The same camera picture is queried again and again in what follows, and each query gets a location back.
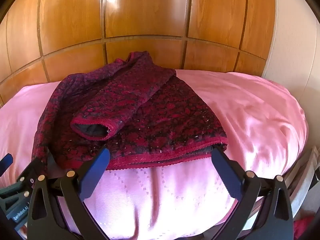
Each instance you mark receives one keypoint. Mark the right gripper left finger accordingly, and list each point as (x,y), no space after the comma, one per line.
(45,218)

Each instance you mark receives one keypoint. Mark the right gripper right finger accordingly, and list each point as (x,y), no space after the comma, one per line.
(274,219)

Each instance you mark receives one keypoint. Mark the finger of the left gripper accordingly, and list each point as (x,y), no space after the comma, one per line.
(5,163)

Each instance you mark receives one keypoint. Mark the red floral knit sweater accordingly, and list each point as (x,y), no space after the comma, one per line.
(142,113)

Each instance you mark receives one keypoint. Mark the grey bedside furniture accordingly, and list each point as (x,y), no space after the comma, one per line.
(299,177)

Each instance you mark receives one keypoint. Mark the pink bed cover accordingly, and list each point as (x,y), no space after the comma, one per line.
(266,130)

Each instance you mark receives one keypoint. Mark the wooden panelled headboard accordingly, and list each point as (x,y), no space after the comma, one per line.
(46,40)

